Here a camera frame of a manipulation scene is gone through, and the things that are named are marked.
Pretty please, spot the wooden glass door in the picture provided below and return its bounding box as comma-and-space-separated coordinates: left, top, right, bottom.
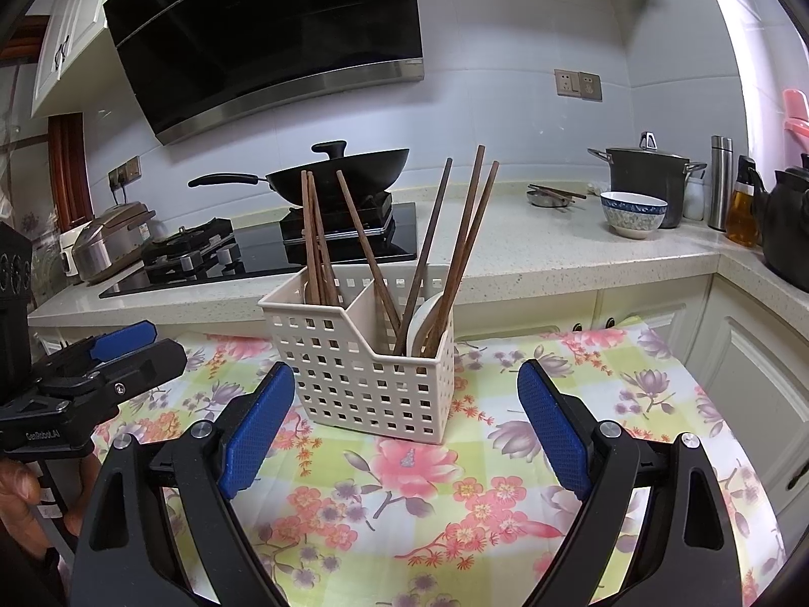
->
0, 13, 86, 235

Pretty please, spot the white base cabinet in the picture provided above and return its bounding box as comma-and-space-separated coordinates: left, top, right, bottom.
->
28, 272, 809, 519

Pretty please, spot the steel thermos bottle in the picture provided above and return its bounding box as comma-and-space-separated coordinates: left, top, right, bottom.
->
706, 135, 734, 232

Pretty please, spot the black glass cooktop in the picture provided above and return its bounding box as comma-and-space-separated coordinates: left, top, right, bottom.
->
99, 202, 418, 299

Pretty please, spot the black clay kettle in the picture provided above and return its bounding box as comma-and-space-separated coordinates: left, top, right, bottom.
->
758, 153, 809, 292

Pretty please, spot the silver rice cooker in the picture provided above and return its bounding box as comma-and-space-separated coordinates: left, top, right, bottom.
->
71, 202, 158, 284

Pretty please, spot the white perforated utensil basket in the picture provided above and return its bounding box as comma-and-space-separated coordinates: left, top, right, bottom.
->
258, 262, 457, 444

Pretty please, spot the oil bottle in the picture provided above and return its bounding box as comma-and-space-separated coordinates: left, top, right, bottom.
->
725, 156, 762, 247

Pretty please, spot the blue and white bowl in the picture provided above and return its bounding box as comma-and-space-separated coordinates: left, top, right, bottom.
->
600, 191, 669, 240

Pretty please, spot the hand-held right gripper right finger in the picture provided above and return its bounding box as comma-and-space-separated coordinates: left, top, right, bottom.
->
517, 359, 743, 607

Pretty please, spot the black wok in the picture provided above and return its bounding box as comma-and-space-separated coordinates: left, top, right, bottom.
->
188, 141, 411, 208

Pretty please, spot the small white appliance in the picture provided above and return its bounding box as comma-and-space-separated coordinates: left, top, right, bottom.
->
60, 223, 86, 278

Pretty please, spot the floral tablecloth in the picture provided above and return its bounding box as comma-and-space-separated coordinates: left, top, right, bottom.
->
82, 313, 788, 607

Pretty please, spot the black range hood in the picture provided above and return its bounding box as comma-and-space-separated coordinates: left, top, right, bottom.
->
103, 0, 424, 146

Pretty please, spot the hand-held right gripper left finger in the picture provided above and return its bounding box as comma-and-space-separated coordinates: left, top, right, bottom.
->
68, 362, 297, 607

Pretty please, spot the person's left hand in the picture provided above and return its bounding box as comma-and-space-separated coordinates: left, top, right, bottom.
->
0, 452, 99, 538

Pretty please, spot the pink bottle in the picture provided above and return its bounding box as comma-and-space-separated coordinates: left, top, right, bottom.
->
782, 89, 809, 159

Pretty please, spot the dark stockpot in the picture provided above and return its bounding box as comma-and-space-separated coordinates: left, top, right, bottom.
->
588, 132, 707, 229

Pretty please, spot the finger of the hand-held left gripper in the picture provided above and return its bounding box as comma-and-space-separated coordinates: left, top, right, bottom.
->
34, 338, 189, 418
36, 321, 158, 388

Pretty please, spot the white upper cabinet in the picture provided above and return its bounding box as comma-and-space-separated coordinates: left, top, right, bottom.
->
30, 0, 171, 118

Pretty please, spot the stockpot lid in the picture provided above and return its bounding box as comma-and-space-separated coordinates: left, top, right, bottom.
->
603, 132, 693, 162

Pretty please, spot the black burner grate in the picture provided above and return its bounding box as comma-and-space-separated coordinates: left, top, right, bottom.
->
140, 218, 236, 267
281, 193, 396, 242

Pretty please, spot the dark wall socket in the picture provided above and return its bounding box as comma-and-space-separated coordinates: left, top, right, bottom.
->
107, 156, 141, 189

